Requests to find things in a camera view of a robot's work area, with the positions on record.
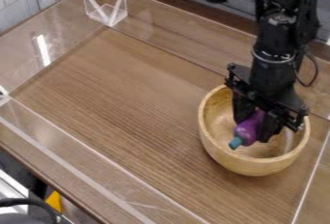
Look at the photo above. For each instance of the brown wooden bowl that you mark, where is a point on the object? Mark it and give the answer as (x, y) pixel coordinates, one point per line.
(263, 158)

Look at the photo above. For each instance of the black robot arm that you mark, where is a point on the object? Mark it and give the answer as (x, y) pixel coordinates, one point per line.
(287, 26)

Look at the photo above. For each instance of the clear acrylic tray wall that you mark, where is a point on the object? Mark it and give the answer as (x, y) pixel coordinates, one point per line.
(99, 117)

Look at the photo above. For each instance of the yellow black device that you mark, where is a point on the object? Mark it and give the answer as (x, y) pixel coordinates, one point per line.
(71, 215)

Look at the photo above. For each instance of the purple toy eggplant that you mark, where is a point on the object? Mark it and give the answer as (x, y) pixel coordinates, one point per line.
(246, 131)

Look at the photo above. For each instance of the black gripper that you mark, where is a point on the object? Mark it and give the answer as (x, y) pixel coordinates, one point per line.
(264, 87)

